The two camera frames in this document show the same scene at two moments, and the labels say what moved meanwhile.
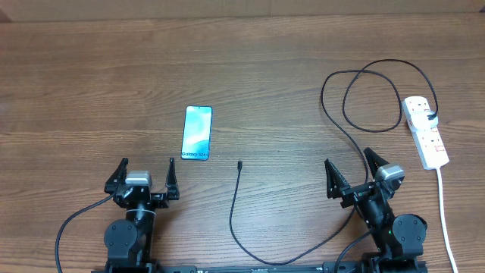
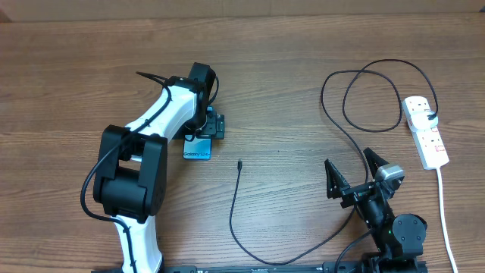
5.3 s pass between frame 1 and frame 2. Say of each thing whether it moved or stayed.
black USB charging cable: stayed
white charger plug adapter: stayed
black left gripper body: moved
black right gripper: stayed
